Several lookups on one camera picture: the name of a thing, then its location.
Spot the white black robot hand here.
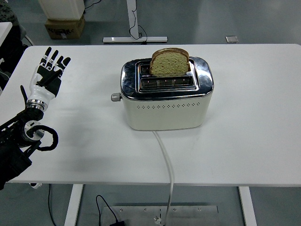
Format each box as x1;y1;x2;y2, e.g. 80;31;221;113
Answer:
27;46;71;102

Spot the cream chrome two-slot toaster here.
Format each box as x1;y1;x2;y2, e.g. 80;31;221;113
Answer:
120;56;214;131

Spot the dark office chair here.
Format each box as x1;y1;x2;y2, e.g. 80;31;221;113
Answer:
0;24;35;92

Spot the brown cardboard box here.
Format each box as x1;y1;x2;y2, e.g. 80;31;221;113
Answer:
44;14;86;40

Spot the white side table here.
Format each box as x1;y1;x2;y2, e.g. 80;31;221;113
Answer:
0;22;13;47

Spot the person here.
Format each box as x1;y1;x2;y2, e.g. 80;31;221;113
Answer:
0;0;19;26

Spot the white cabinet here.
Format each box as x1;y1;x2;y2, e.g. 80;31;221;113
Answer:
37;0;86;20

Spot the white T-shaped desk leg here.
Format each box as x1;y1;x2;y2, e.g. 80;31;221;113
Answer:
103;0;168;44

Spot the white table leg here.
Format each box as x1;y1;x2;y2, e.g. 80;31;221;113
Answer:
238;186;258;226
63;184;84;226

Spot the brown bread slice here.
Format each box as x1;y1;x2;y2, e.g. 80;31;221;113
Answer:
150;47;190;78

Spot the grey metal plate with screws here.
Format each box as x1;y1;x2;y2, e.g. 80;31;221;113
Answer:
101;205;219;226

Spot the long black floor cable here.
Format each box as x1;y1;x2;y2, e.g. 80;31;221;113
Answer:
48;184;58;226

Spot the thin black hanging cable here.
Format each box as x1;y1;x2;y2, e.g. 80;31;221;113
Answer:
128;0;148;45

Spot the black adapter cable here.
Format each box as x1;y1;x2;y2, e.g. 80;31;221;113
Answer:
95;194;118;223

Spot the white toaster power cord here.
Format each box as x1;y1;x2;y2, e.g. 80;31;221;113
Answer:
152;130;175;222

